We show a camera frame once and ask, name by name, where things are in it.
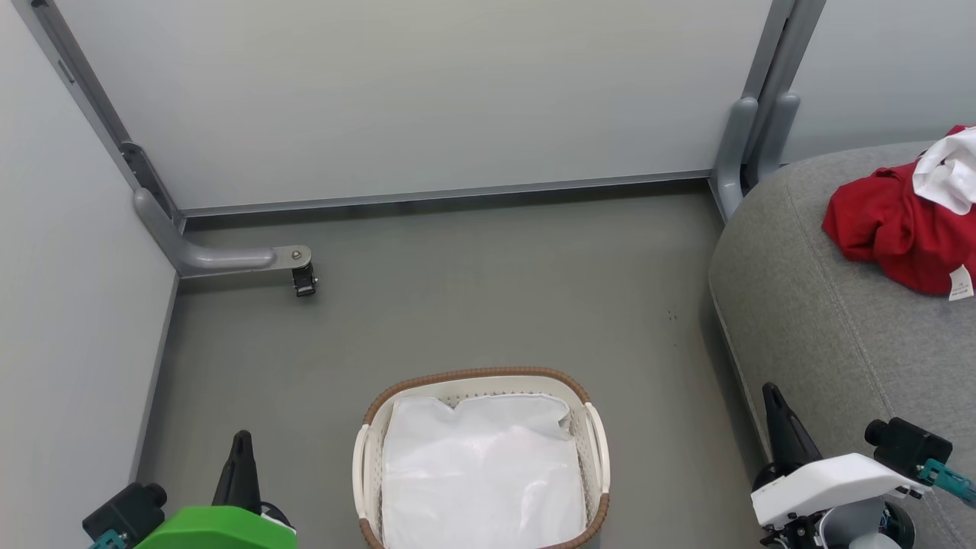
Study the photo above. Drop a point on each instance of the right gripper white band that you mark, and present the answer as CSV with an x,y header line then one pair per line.
x,y
823,484

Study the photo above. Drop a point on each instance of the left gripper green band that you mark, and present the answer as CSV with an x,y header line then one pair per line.
x,y
213,530

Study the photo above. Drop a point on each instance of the red basketball jersey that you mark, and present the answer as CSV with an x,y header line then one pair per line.
x,y
884,221

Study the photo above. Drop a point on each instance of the white garment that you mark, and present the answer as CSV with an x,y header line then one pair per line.
x,y
949,171

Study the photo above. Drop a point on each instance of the white cloth basket liner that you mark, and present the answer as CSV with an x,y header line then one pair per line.
x,y
480,473

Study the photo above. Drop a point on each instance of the cream laundry basket brown rim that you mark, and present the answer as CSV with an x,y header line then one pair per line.
x,y
473,374

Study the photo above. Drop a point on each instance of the grey fabric sofa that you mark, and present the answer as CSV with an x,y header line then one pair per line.
x,y
823,320

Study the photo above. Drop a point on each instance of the small black caster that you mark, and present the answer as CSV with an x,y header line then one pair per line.
x,y
305,282

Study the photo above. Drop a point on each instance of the grey partition foot upright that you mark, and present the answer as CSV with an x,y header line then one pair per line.
x,y
732,152

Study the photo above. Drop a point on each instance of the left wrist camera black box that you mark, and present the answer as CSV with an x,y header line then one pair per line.
x,y
126,511

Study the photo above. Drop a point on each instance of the grey partition foot with bracket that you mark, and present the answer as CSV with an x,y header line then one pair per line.
x,y
213,259

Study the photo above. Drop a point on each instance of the grey partition bottom rail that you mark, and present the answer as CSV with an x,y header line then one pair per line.
x,y
457,192

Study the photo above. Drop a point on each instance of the grey partition post plain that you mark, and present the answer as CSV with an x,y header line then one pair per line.
x,y
789,46

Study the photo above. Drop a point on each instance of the grey partition post with slot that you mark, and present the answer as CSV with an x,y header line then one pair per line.
x,y
97,99

